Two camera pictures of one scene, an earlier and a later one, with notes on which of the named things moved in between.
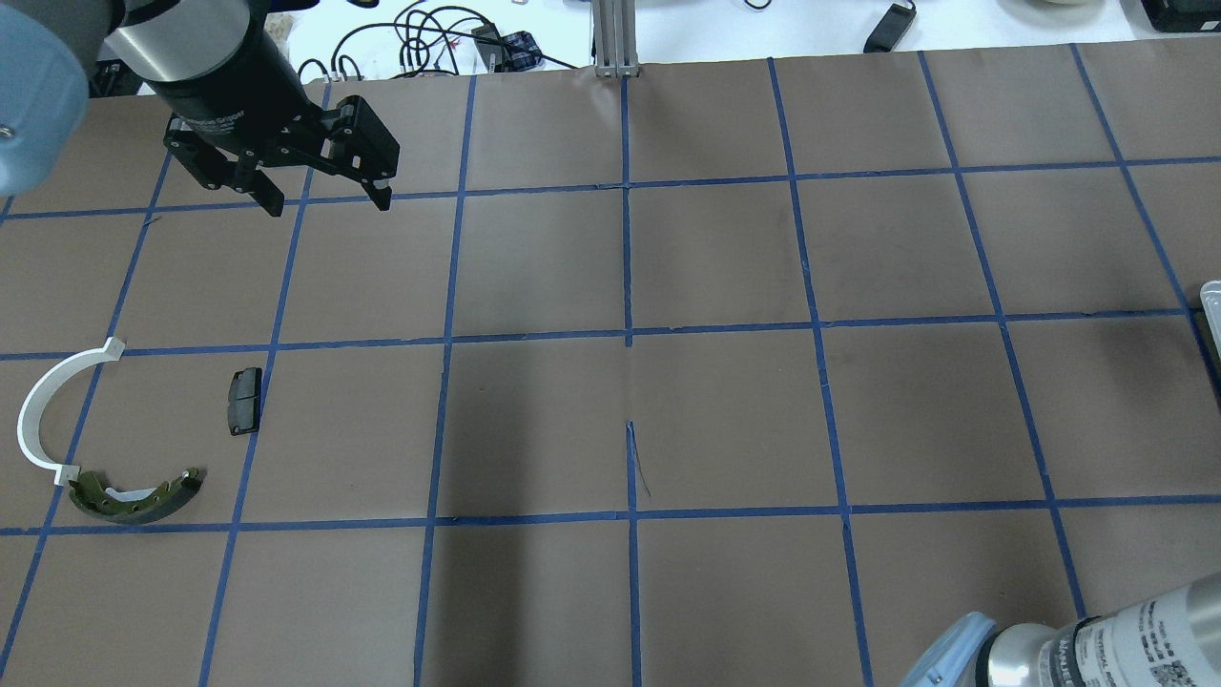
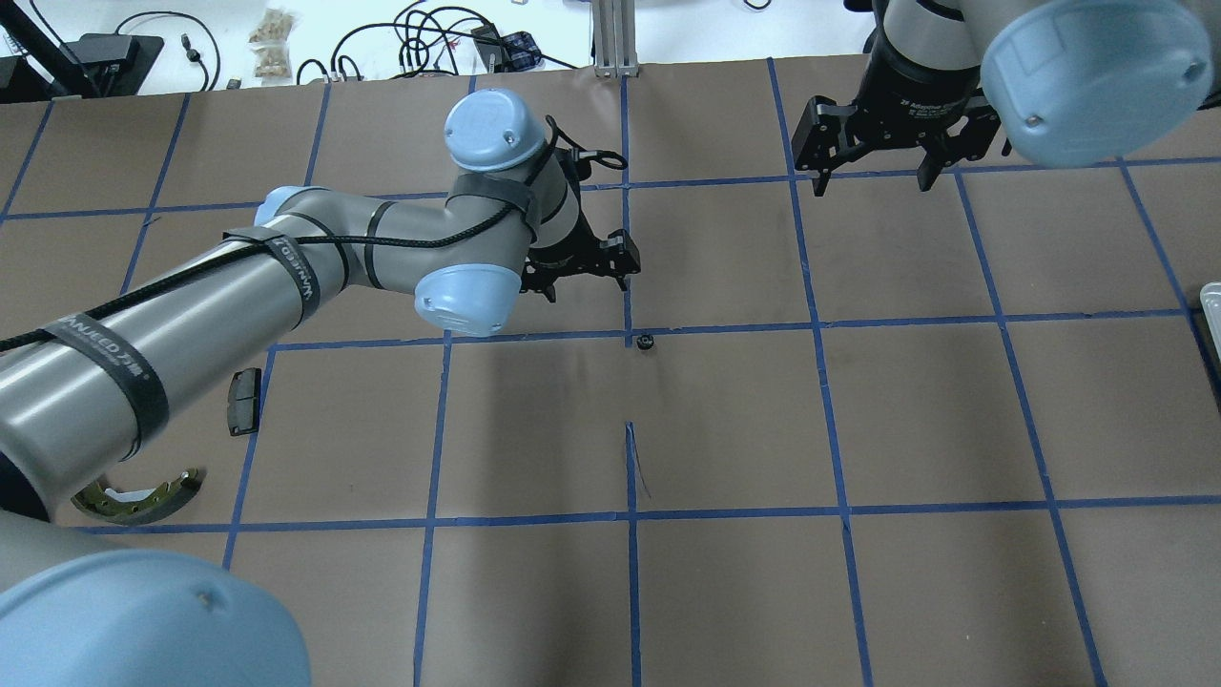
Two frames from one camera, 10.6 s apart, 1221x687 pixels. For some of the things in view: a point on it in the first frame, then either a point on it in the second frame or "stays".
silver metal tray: (1210, 296) stays
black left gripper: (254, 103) to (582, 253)
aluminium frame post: (615, 38) stays
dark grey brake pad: (244, 401) stays
